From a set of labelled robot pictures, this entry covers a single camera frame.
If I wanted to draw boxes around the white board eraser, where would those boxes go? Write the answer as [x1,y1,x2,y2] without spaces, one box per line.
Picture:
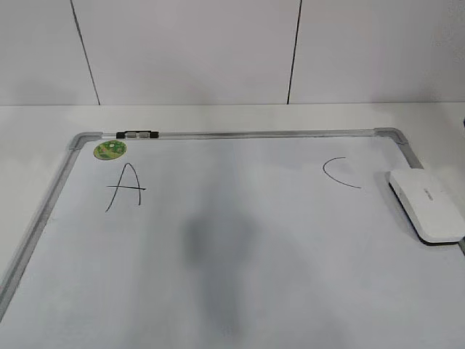
[388,169,464,245]

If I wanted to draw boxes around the round green magnet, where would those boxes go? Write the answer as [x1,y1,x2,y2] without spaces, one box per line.
[93,140,127,161]

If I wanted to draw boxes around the white board with grey frame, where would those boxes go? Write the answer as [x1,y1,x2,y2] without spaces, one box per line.
[1,128,464,348]

